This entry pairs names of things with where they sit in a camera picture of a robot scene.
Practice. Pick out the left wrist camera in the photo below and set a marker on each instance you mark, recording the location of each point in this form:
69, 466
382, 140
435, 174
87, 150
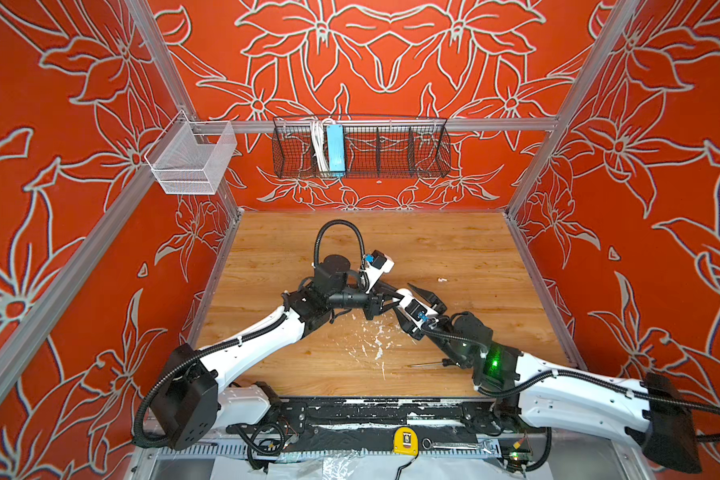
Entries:
374, 266

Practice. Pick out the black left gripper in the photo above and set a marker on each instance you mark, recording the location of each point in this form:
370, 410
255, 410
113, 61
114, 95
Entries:
373, 303

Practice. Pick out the black handled screwdriver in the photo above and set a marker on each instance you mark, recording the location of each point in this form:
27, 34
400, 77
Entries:
432, 365

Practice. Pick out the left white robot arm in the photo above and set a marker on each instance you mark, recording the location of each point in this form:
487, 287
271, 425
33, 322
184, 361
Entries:
195, 392

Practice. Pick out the silver wrench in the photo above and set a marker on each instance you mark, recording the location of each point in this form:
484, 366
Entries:
429, 444

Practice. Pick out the black wire wall basket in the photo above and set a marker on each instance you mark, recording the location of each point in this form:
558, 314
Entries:
376, 147

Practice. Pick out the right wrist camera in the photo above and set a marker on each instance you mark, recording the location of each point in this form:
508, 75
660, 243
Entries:
412, 313

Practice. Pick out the yellow tape measure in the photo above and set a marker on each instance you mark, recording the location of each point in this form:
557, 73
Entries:
405, 442

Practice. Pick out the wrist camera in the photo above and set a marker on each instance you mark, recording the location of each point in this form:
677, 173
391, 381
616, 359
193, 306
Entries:
412, 313
374, 266

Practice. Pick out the clear plastic wall bin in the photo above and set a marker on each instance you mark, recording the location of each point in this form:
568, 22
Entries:
191, 157

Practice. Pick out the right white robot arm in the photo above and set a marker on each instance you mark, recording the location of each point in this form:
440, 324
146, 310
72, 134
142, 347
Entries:
648, 413

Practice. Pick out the light blue box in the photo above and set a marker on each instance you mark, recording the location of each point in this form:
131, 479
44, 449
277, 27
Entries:
336, 150

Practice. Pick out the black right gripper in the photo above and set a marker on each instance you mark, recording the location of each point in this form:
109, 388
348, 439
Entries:
437, 300

